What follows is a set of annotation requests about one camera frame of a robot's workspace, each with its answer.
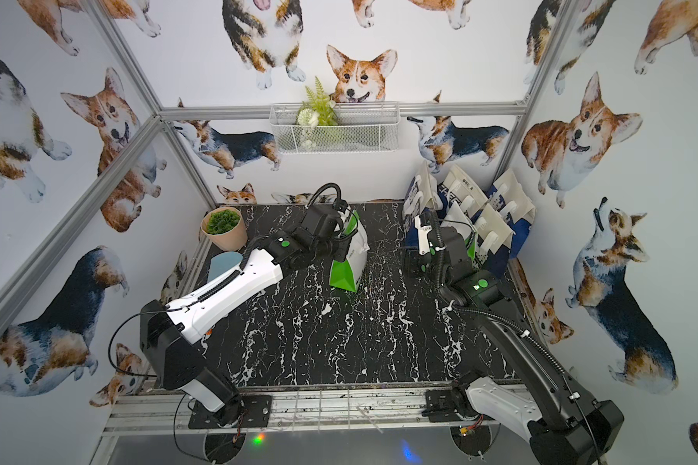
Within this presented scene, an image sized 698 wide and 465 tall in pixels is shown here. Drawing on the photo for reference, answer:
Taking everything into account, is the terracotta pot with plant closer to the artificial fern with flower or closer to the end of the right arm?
the artificial fern with flower

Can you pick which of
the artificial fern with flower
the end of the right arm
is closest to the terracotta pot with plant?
the artificial fern with flower

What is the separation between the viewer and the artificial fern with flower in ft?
2.67

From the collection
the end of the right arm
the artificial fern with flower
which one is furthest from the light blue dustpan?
the end of the right arm

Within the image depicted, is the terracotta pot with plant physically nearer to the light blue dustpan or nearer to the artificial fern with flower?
the light blue dustpan

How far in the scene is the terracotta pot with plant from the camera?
1.00m

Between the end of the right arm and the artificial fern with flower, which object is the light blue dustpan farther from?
the end of the right arm

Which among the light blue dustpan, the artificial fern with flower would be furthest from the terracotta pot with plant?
the artificial fern with flower

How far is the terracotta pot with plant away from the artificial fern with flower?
396 millimetres

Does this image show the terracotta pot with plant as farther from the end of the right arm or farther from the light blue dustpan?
the end of the right arm

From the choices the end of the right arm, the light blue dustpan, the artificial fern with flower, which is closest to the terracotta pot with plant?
the light blue dustpan

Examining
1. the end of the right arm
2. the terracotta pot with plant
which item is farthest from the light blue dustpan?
the end of the right arm
